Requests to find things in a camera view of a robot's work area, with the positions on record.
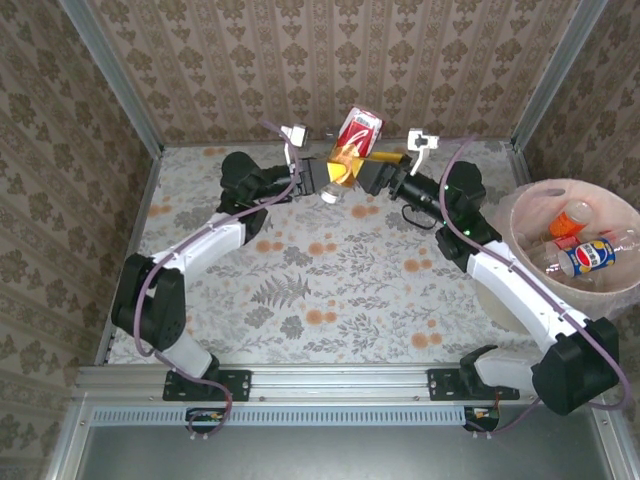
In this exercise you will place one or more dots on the red label tea bottle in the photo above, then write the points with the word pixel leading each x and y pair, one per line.
pixel 357 132

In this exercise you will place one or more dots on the aluminium frame post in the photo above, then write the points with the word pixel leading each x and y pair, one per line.
pixel 560 75
pixel 110 75

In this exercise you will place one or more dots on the small circuit board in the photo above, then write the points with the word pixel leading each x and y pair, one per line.
pixel 205 416
pixel 482 416

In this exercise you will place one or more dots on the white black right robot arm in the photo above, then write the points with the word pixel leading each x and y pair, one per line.
pixel 520 285

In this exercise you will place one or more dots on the aluminium mounting beam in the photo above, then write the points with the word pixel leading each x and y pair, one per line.
pixel 340 385

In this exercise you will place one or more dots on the aluminium floor rail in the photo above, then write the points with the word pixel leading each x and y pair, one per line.
pixel 517 160
pixel 136 235

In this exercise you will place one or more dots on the pink ribbed bin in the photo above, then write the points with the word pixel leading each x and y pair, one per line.
pixel 537 200

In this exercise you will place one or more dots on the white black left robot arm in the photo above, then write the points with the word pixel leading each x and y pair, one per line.
pixel 200 245

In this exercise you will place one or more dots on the bright orange label bottle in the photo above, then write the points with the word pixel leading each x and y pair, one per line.
pixel 567 223

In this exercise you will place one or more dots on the blue Pepsi label bottle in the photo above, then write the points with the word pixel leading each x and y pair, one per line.
pixel 592 257

